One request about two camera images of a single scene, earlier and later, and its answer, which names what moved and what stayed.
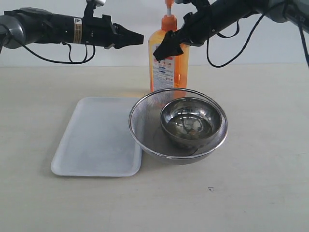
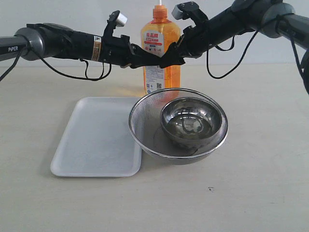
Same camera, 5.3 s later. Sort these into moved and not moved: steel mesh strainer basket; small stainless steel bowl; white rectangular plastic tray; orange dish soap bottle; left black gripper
Moved: left black gripper; orange dish soap bottle
Not moved: steel mesh strainer basket; white rectangular plastic tray; small stainless steel bowl
